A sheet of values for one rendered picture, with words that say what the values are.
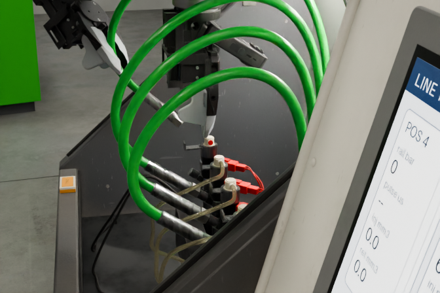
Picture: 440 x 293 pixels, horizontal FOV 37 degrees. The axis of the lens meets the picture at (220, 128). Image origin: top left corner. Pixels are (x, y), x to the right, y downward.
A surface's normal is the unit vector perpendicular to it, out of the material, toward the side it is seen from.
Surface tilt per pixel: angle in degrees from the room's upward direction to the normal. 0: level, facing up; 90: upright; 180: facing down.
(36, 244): 0
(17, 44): 90
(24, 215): 0
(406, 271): 76
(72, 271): 0
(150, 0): 90
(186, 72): 90
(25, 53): 90
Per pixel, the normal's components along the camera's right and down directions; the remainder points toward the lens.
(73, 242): 0.02, -0.93
